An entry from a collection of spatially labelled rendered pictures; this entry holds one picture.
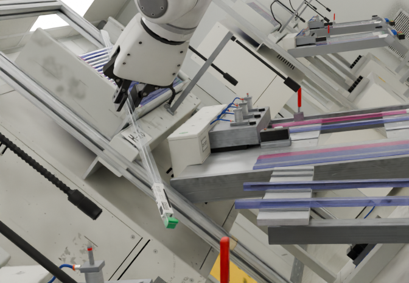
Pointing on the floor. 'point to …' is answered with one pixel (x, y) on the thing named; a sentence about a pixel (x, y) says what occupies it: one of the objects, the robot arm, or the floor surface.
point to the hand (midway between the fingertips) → (127, 98)
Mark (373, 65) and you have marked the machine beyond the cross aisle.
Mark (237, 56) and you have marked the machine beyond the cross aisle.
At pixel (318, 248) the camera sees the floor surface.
